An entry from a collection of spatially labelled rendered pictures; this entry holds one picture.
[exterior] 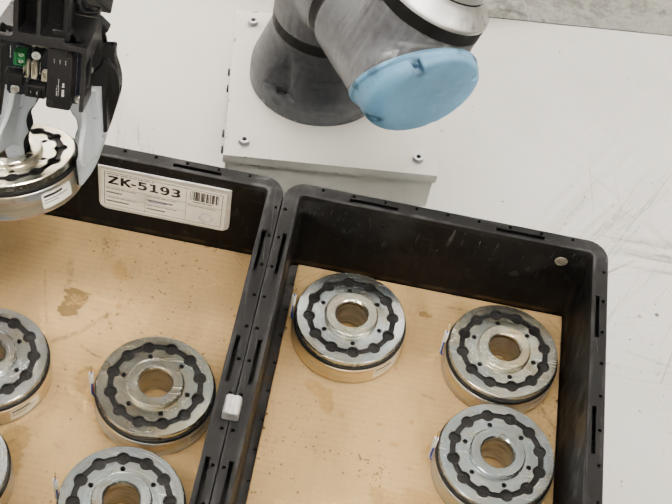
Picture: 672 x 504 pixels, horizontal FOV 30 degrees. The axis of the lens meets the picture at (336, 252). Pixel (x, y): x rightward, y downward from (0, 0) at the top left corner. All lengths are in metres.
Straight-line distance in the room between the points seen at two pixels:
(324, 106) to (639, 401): 0.46
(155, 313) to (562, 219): 0.54
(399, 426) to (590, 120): 0.61
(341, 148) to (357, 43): 0.20
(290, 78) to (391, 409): 0.41
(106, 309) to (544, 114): 0.66
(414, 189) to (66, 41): 0.54
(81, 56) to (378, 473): 0.44
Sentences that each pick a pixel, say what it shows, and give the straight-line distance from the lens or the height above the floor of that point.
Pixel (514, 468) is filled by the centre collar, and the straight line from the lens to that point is 1.09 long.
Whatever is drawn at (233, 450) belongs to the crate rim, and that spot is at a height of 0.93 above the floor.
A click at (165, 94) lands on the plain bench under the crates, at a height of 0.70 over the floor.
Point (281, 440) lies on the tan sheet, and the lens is 1.11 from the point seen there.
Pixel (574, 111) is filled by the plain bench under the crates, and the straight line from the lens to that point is 1.61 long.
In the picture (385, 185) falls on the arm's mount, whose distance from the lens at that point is 1.37.
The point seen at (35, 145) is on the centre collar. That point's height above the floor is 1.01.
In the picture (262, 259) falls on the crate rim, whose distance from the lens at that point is 1.09.
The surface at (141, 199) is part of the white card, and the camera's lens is 1.19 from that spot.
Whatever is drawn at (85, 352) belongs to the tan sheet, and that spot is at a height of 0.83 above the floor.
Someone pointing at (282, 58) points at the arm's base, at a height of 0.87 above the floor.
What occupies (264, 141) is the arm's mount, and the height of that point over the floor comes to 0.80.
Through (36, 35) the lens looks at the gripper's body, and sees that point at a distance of 0.93.
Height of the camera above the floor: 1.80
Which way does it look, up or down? 52 degrees down
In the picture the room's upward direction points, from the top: 11 degrees clockwise
